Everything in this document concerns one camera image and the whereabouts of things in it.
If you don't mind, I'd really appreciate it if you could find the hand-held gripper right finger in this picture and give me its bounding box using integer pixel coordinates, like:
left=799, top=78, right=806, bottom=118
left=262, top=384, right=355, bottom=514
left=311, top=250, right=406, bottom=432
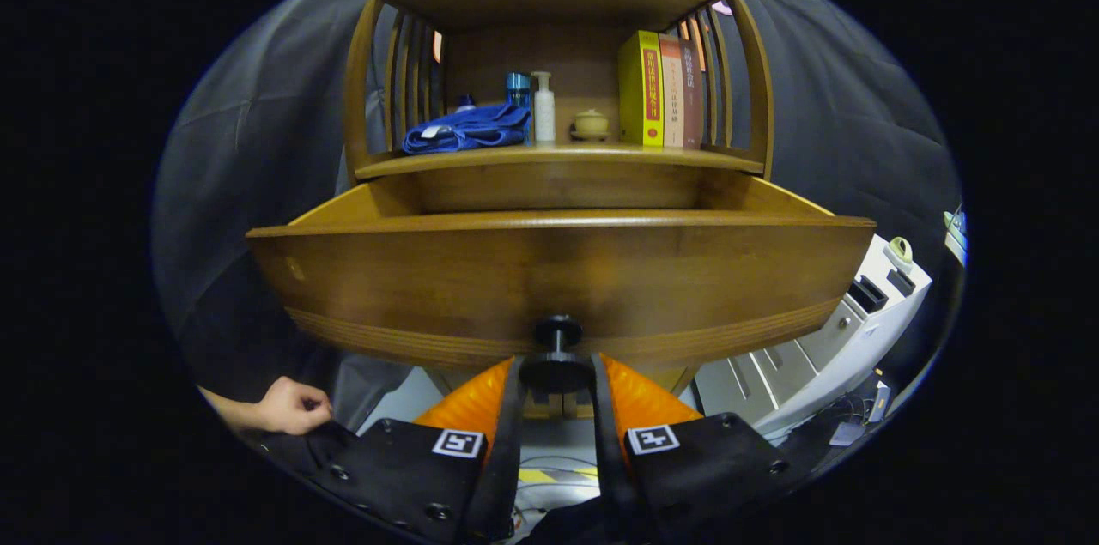
left=591, top=354, right=812, bottom=545

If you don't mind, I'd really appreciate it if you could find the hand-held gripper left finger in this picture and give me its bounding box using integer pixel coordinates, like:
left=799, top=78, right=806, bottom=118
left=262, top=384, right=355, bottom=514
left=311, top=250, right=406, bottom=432
left=249, top=354, right=525, bottom=545

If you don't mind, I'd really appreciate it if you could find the black drawer knob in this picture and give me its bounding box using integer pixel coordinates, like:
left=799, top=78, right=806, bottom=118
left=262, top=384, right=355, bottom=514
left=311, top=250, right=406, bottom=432
left=519, top=314, right=595, bottom=396

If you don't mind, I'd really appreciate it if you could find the wooden drawer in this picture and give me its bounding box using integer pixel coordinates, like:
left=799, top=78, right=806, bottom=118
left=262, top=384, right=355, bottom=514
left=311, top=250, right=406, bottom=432
left=246, top=172, right=877, bottom=370

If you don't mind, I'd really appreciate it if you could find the wooden countertop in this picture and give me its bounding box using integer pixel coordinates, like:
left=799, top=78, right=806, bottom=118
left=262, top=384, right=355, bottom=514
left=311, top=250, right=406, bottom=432
left=355, top=142, right=765, bottom=180

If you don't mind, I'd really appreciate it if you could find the wooden cabinet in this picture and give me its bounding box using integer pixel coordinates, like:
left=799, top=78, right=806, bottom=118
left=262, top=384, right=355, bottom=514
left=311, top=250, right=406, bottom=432
left=343, top=0, right=775, bottom=421

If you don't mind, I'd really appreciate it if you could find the white machine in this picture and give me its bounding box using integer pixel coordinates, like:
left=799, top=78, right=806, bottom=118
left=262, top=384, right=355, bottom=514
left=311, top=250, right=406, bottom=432
left=694, top=234, right=933, bottom=443

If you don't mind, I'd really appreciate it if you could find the blue folded towel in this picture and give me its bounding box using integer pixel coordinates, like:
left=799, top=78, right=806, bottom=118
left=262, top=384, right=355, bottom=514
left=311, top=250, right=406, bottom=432
left=401, top=103, right=533, bottom=155

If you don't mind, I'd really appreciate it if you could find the yellow lidded teacup with saucer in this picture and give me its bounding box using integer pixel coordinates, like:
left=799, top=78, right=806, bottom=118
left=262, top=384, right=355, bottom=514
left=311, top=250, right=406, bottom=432
left=571, top=108, right=611, bottom=142

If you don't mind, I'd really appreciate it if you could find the white side shelf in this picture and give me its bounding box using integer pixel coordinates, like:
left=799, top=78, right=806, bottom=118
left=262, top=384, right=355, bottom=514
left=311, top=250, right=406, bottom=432
left=943, top=206, right=968, bottom=264

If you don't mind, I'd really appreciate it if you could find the brown book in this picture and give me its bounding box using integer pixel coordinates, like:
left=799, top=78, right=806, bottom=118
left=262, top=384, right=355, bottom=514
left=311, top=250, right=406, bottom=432
left=680, top=37, right=706, bottom=150

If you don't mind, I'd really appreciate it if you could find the orange and white book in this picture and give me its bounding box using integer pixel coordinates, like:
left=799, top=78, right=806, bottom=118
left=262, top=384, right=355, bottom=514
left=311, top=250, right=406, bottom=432
left=658, top=33, right=686, bottom=148

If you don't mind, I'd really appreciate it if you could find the white pump bottle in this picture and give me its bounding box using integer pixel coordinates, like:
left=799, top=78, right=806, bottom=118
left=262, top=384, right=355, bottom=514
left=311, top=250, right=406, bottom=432
left=531, top=70, right=556, bottom=145

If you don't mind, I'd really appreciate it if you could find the thick yellow book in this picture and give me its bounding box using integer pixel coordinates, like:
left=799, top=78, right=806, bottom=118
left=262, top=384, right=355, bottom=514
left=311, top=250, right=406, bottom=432
left=618, top=30, right=665, bottom=148

